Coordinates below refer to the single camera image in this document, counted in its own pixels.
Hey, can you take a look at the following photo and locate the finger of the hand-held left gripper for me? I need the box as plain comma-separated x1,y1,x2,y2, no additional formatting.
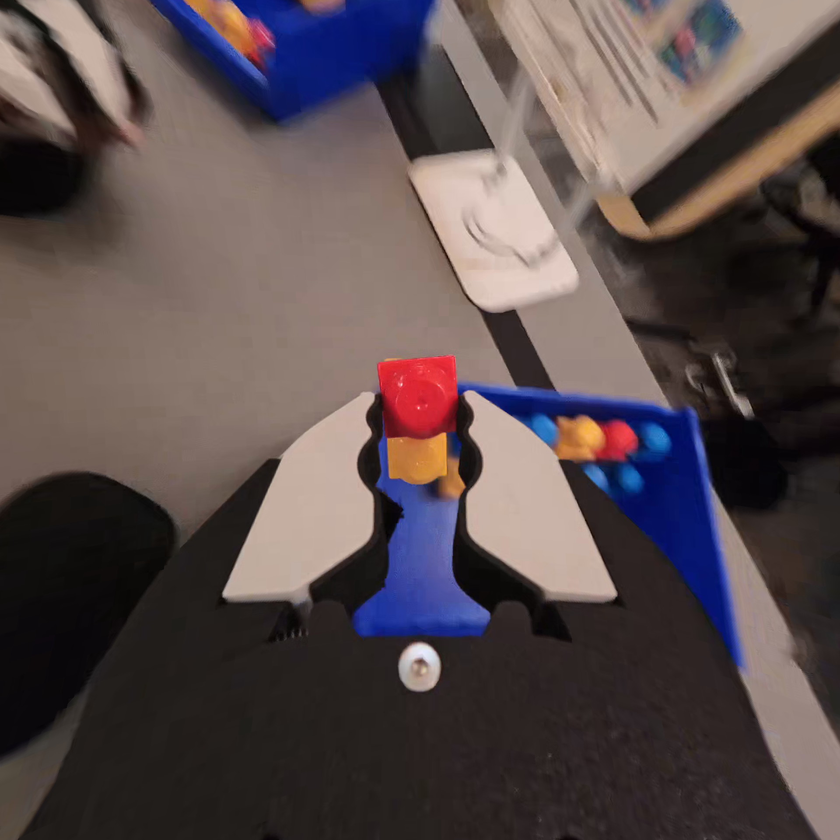
33,0,135,132
0,39,76,142

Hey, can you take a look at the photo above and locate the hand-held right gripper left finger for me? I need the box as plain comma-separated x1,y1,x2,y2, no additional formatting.
222,392,404,614

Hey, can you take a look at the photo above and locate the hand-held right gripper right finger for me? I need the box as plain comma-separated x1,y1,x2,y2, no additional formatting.
451,389,619,614

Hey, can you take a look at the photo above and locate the red one-stud mega block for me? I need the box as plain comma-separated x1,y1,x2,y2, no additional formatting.
598,420,639,460
377,356,458,439

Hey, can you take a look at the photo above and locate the blue plastic bin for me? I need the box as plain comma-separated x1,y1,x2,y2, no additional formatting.
353,382,746,670
151,0,437,122

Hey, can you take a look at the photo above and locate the pile of colourful mega blocks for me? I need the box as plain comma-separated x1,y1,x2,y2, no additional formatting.
184,0,345,70

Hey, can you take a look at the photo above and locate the black round waste bin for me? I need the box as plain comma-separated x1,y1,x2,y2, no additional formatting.
705,420,788,509

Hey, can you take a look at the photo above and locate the black wrist rest pad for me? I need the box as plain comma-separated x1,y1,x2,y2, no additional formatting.
0,471,178,756

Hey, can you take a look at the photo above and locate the black office chair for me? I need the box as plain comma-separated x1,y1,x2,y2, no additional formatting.
755,131,840,316

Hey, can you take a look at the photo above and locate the wooden sign board with paper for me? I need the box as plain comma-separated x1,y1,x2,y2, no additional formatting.
489,0,840,240

